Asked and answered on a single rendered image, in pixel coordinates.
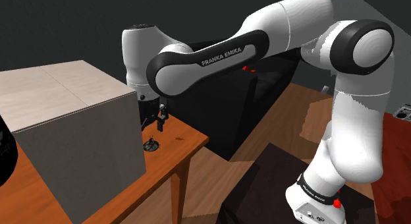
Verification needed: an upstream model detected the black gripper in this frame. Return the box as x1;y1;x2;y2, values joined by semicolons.
138;96;170;132

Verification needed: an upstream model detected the small dark figure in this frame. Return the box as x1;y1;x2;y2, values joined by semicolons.
142;135;161;153

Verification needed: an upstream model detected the black sofa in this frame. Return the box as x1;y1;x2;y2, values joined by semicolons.
161;39;303;162

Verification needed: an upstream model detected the orange wooden table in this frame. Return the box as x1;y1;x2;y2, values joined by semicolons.
0;112;210;224

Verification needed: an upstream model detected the grey radio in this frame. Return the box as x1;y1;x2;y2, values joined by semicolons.
393;103;411;123

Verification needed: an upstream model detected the dark robot stand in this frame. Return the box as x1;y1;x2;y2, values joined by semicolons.
215;142;377;224

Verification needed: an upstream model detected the large beige box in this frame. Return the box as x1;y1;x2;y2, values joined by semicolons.
0;59;147;224

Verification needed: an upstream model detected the black rounded object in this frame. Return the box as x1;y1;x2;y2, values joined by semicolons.
0;115;19;188

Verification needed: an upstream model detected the red rug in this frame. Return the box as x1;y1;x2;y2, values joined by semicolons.
370;112;411;224

